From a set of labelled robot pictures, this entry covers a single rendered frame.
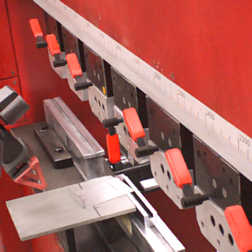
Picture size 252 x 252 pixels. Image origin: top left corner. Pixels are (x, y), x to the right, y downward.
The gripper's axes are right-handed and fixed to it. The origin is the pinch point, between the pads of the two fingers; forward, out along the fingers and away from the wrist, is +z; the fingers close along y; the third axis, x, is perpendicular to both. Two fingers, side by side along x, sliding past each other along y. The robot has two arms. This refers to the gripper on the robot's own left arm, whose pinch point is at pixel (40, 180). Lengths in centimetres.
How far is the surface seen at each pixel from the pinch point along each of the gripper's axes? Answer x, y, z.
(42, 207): 4.0, 0.8, 5.8
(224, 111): -32, -63, -20
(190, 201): -21, -57, -9
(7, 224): 30, 85, 46
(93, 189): -7.0, 2.8, 12.4
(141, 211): -12.5, -12.2, 16.2
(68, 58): -23.3, 9.0, -13.8
